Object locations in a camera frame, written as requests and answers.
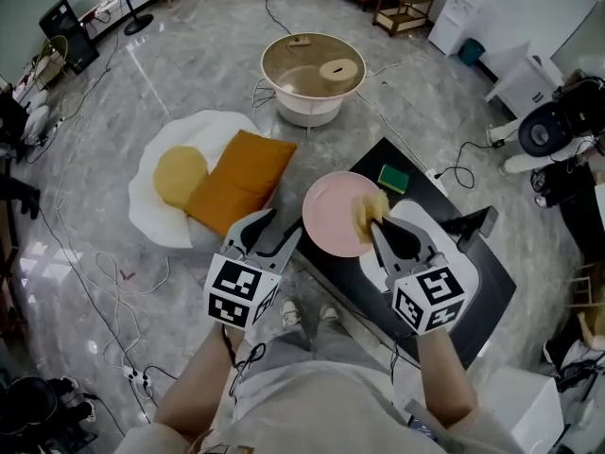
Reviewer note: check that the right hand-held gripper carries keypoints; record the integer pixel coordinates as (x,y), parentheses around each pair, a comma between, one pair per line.
(427,301)

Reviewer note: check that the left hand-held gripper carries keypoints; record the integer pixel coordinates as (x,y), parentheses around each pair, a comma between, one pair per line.
(236,291)

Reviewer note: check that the yellow sponge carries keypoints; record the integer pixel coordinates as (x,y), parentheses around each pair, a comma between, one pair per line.
(368,206)

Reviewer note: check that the pink plate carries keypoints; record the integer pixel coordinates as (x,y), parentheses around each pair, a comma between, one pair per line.
(328,211)

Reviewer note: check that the person's right forearm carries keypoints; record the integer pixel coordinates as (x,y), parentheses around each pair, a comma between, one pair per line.
(444,381)

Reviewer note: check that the person's left forearm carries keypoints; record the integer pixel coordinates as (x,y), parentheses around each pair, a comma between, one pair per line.
(203,386)

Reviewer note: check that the green sponge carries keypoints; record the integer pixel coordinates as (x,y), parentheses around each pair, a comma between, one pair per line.
(393,179)

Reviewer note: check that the white tray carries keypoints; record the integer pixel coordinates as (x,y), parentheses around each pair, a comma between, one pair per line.
(465,277)

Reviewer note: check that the orange cushion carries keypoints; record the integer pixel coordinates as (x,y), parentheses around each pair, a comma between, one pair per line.
(241,178)

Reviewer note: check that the black phone stand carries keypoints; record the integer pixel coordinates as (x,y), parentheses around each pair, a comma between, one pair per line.
(472,227)

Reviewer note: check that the person's white left shoe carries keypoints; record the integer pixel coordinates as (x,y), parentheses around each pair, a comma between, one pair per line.
(289,312)

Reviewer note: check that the person's white shoe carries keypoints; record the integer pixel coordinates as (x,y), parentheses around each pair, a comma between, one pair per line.
(289,312)
(329,312)

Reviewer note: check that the black low table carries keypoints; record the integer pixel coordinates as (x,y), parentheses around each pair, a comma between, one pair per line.
(491,272)

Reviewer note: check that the person's white right shoe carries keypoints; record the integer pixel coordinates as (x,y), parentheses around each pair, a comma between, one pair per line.
(329,312)

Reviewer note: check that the white egg-shaped floor cushion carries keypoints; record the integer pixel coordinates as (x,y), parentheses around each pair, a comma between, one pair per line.
(156,215)

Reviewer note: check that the person's grey trousers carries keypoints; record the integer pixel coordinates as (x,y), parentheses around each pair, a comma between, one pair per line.
(326,341)

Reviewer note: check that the round white coffee table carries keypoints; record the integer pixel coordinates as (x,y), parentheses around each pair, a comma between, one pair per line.
(307,97)

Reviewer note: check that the person's light shirt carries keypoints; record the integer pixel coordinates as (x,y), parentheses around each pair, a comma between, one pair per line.
(321,414)

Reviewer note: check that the white floor power strip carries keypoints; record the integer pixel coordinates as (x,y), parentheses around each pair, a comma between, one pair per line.
(137,377)

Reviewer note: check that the wooden stool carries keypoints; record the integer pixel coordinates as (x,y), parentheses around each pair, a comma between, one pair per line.
(586,286)

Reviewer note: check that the round wooden lid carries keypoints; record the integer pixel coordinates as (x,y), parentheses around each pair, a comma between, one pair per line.
(338,70)

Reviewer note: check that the white box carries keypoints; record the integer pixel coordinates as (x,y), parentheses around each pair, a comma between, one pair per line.
(520,409)

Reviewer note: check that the white cabinet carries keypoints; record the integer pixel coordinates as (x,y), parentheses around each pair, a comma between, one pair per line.
(524,88)

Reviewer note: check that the beige power strip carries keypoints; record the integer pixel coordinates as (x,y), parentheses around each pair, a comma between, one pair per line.
(299,41)

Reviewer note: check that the teal waste bin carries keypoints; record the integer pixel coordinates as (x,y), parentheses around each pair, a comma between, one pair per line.
(471,51)

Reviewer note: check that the white water dispenser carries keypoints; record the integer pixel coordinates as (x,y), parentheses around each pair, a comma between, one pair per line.
(456,19)

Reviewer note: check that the wooden trolley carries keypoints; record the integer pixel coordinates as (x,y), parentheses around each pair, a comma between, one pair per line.
(407,3)

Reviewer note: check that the black standing fan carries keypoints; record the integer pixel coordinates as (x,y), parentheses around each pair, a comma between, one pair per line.
(137,22)

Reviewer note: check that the black speaker box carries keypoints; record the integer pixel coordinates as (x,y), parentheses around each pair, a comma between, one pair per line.
(71,36)

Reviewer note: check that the black office chair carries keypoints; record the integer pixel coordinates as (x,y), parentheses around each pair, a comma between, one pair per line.
(33,409)

